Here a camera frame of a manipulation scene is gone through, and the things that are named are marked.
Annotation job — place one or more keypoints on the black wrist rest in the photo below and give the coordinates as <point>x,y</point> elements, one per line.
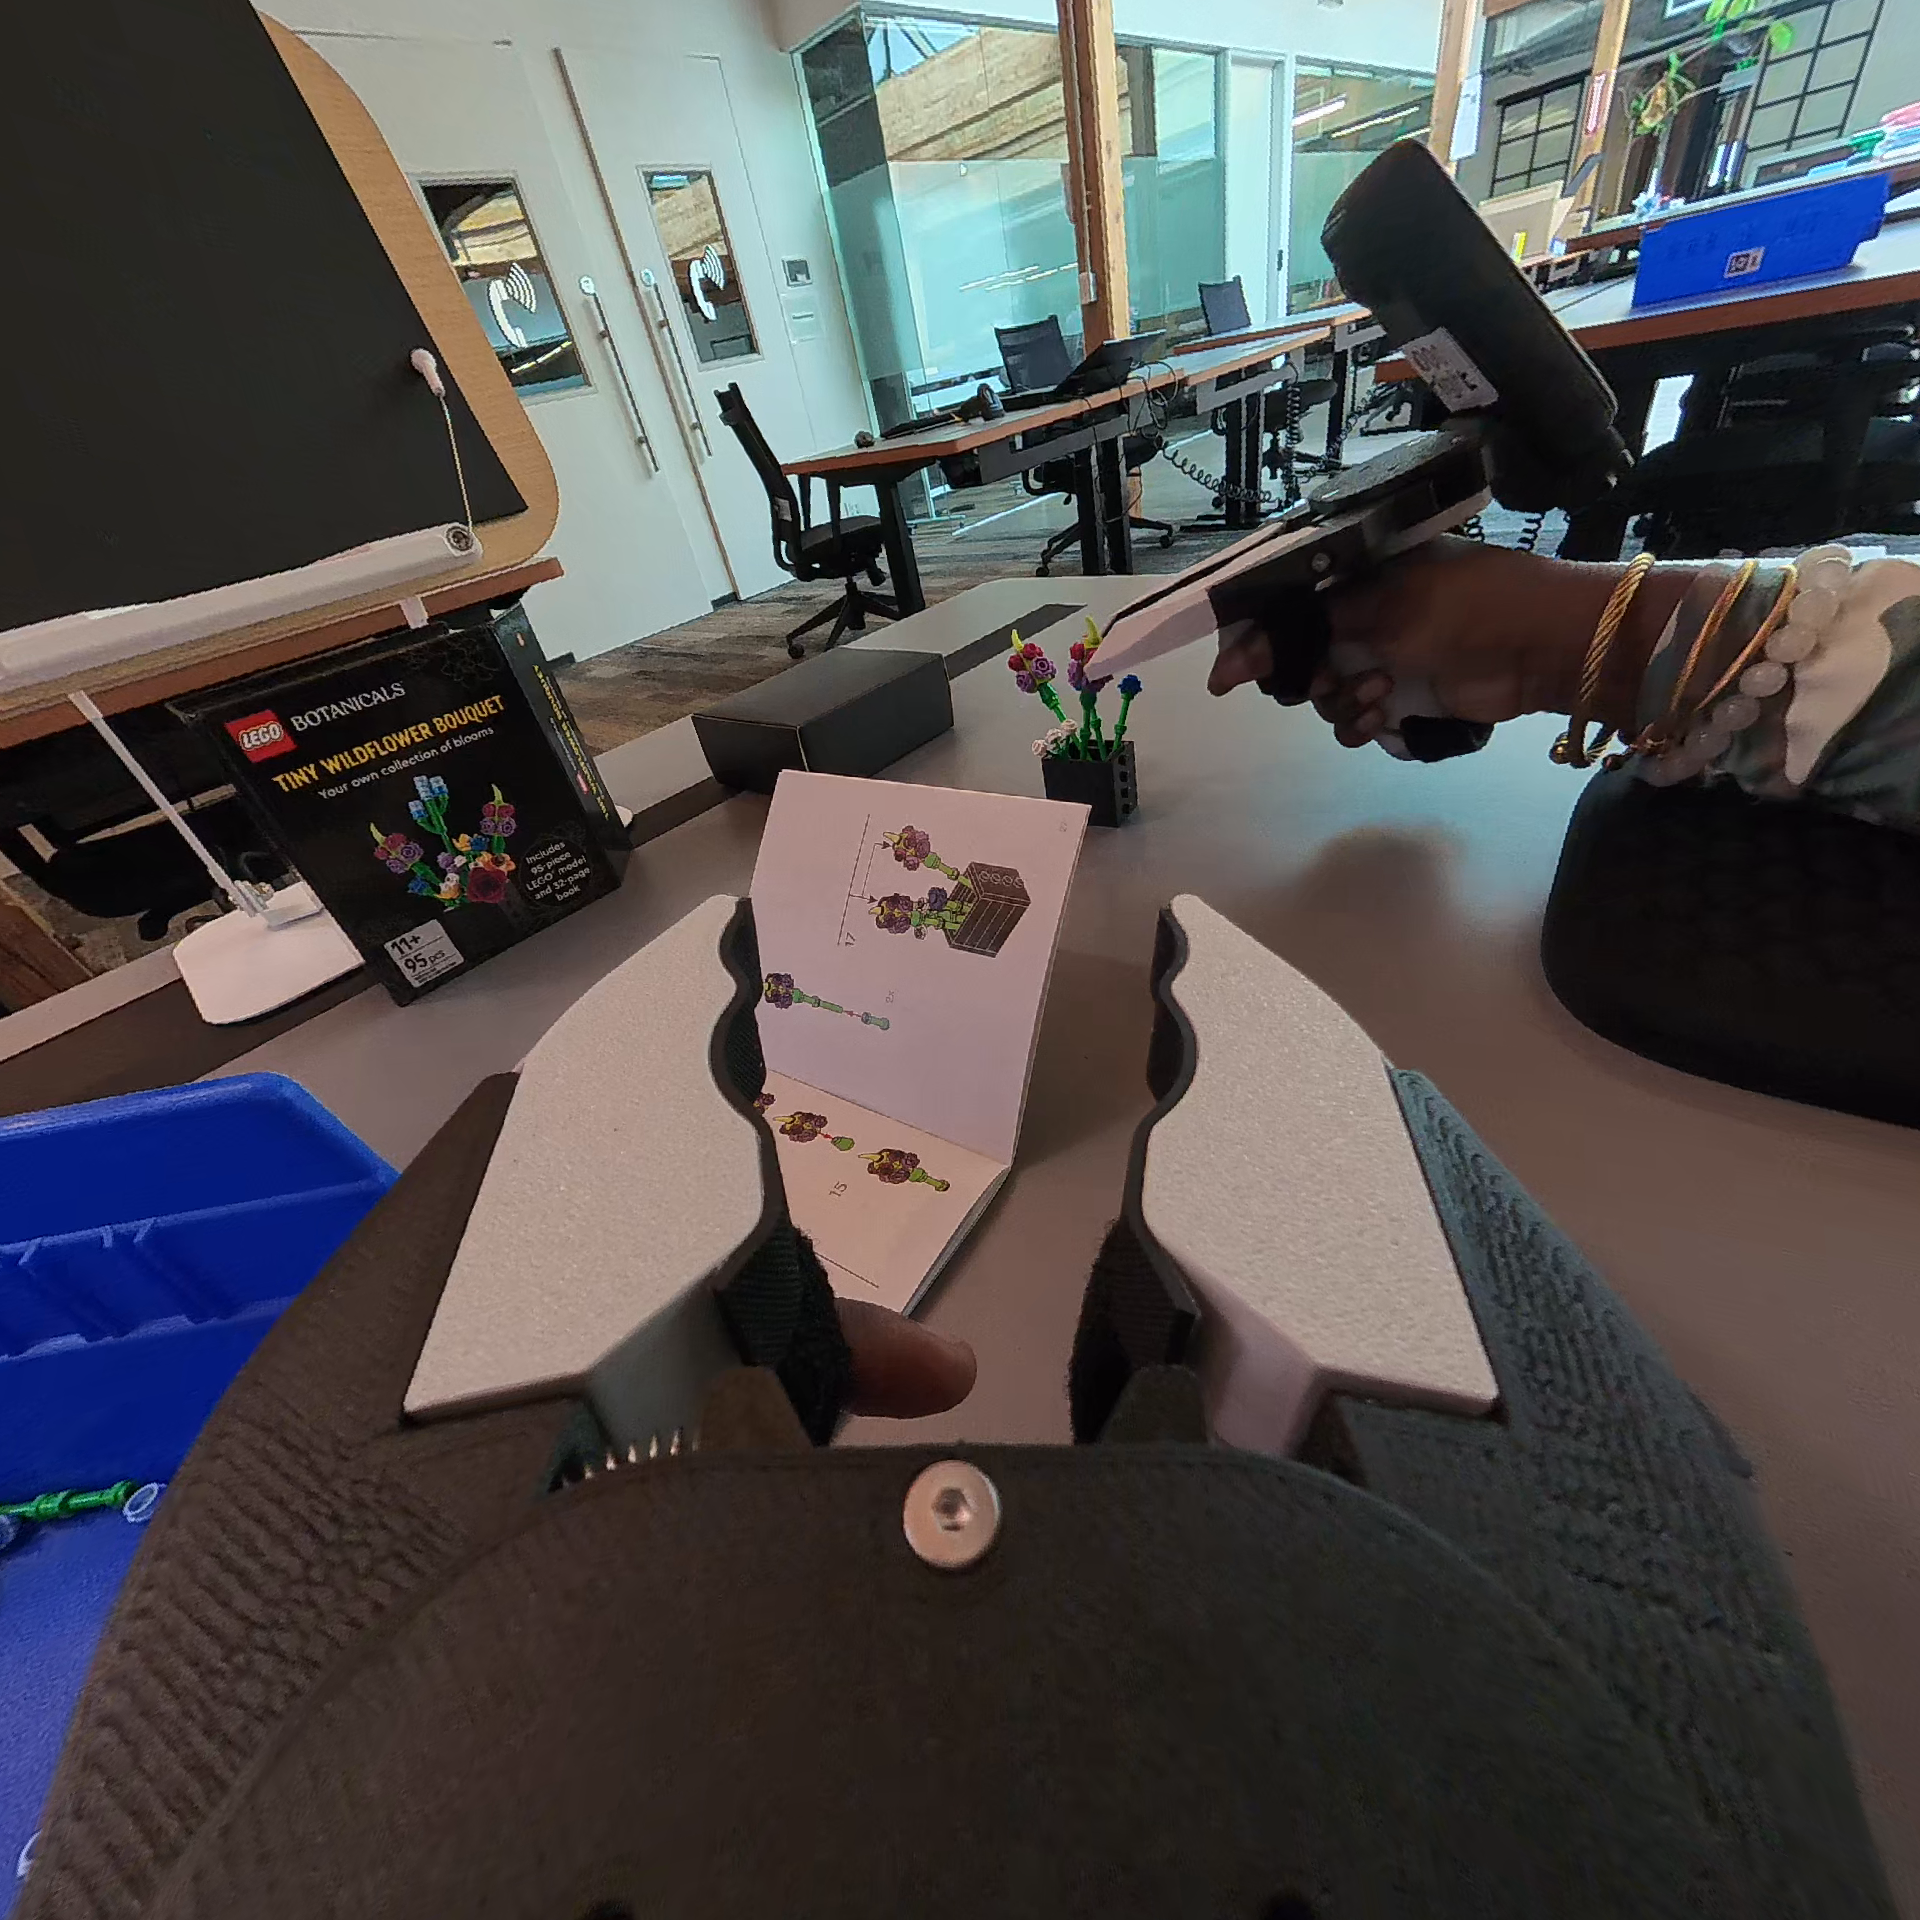
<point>1740,946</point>

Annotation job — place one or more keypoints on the person's right hand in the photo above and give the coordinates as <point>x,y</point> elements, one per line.
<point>1470,644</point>

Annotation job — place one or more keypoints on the grey background desk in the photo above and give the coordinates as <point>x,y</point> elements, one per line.
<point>1772,300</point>

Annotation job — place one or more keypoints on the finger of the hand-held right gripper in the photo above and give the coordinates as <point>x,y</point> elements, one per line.
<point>1260,585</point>

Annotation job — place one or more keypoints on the instruction booklet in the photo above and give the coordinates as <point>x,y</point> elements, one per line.
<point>901,991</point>

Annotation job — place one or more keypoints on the black product box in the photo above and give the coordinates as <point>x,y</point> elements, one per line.
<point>393,812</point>

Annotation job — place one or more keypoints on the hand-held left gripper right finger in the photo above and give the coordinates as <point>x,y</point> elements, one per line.
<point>1306,1201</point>

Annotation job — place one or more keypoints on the wooden background desk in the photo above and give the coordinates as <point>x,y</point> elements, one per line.
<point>1021,421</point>

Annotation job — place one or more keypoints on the pile of toy brick pieces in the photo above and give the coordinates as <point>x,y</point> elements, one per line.
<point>61,1500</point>

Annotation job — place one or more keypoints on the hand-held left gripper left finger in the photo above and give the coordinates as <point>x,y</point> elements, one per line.
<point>587,1201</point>

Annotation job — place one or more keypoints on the blue storage bin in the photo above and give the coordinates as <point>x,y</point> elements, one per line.
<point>153,1260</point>
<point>1757,240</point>

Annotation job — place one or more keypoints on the flat black box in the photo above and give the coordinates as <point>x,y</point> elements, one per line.
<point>826,720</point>

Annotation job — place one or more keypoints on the person's left hand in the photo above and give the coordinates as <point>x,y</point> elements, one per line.
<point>901,1365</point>

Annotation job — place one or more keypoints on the gold bangle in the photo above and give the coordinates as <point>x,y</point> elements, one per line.
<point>1727,644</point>
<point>1606,661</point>

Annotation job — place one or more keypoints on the LEGO flower bouquet in pot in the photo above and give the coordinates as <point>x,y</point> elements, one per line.
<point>1091,765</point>

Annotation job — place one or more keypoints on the black office chair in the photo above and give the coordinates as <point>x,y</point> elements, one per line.
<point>1037,355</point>
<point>806,525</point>

